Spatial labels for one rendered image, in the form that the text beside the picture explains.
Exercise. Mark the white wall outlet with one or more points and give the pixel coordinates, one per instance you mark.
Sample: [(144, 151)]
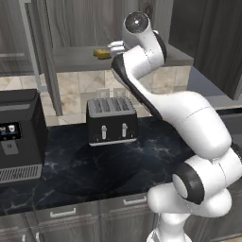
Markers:
[(119, 92), (102, 92)]

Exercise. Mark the black silver toaster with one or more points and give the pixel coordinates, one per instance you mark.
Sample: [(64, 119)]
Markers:
[(112, 124)]

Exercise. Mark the grey wood cabinet door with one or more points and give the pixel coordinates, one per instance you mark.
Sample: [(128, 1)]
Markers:
[(47, 56)]

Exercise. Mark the black coffee machine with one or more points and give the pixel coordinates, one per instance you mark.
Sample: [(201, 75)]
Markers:
[(22, 141)]

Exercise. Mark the grey wood wall cabinet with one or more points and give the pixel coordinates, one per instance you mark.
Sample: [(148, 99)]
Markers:
[(82, 60)]

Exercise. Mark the yellow sponge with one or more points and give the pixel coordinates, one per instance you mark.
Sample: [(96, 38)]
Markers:
[(101, 53)]

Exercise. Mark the dark wood cabinet door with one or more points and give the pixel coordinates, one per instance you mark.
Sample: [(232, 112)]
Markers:
[(214, 41)]

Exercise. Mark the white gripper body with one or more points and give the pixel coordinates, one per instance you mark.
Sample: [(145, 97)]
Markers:
[(117, 48)]

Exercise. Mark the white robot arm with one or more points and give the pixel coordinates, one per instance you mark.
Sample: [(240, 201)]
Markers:
[(195, 126)]

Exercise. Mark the glass cabinet door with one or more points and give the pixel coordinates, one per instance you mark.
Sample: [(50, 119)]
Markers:
[(30, 38)]

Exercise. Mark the grey drawer front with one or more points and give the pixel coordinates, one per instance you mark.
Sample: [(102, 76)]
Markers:
[(67, 225), (126, 220)]

